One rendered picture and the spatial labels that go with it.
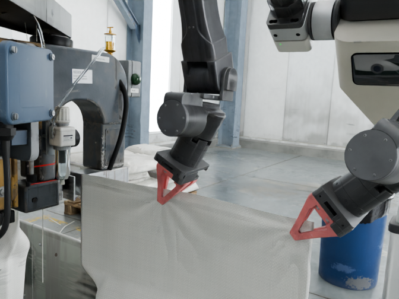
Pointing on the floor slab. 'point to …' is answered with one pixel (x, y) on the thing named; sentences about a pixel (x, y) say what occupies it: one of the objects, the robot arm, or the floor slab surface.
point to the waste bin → (355, 252)
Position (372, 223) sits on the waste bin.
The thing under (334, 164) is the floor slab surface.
